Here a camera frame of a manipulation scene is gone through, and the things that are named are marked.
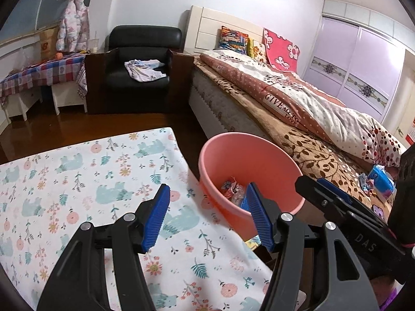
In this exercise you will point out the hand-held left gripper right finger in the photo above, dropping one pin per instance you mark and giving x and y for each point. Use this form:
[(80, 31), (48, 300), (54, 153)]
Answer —
[(259, 220)]

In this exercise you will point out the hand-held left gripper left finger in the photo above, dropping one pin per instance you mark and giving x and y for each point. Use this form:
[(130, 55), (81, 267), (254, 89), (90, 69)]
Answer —
[(155, 220)]

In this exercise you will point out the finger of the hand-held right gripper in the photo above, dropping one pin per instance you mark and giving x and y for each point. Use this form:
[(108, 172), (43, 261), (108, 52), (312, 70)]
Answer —
[(350, 202), (317, 201)]

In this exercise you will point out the red snack bag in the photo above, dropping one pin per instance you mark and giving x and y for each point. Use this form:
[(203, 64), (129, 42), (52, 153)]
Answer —
[(231, 189)]

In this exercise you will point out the pink plastic bucket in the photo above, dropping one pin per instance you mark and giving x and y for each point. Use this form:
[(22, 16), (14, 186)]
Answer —
[(259, 155)]

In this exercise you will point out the person's right forearm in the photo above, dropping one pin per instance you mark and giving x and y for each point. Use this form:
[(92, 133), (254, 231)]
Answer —
[(395, 301)]

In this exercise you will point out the blue tissue pack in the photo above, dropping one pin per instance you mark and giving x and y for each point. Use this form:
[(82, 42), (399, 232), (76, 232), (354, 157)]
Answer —
[(382, 183)]

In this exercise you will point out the bed with patterned quilt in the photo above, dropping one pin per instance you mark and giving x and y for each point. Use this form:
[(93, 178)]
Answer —
[(324, 155)]

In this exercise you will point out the pink dotted quilt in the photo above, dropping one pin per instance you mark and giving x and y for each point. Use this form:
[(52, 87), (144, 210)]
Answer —
[(291, 90)]

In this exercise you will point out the bed mattress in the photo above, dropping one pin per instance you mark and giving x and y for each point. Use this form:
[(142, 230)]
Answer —
[(207, 100)]

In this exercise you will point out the black armchair with wooden arms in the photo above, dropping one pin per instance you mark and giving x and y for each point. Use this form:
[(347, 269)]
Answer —
[(136, 81)]

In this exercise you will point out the purple sliding door wardrobe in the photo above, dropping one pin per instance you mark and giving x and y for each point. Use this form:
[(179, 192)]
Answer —
[(356, 55)]

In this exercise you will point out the white clothes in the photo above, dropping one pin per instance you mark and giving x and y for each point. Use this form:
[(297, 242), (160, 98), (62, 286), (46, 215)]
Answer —
[(146, 71)]

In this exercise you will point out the white desk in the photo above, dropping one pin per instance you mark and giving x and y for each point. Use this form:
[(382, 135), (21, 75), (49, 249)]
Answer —
[(68, 95)]

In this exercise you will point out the pink flower cloth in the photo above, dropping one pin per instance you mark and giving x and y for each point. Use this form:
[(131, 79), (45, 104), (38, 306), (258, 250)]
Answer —
[(282, 48)]

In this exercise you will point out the yellow flower pillow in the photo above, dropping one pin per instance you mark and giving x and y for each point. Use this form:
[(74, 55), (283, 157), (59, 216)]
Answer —
[(257, 50)]

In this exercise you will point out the colourful patterned pillow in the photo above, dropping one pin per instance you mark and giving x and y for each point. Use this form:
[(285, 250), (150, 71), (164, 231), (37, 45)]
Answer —
[(233, 40)]

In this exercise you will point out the drink cup with straw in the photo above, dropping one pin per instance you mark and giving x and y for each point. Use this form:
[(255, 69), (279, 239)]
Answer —
[(94, 47)]

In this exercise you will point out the checkered cloth side table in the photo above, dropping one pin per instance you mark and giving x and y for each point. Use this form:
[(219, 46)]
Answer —
[(39, 71)]

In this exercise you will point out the orange fruit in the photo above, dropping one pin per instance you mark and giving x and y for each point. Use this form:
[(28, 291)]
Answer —
[(58, 56)]

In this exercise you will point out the cream bed headboard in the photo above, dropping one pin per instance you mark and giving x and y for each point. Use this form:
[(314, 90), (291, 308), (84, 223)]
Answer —
[(207, 29)]

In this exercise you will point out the thin clear plastic bag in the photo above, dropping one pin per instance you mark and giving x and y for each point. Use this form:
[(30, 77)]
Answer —
[(24, 61)]

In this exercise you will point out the brown paper bag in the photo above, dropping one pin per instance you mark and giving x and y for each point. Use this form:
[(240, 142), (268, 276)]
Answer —
[(48, 43)]

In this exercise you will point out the floral puffer jacket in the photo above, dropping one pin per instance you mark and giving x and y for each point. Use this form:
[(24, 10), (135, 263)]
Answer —
[(73, 22)]

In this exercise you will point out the blue window blind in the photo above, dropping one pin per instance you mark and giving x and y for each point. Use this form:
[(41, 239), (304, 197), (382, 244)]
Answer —
[(29, 6)]

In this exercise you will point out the red wall calendar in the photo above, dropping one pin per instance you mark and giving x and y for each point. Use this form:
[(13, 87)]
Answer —
[(411, 136)]

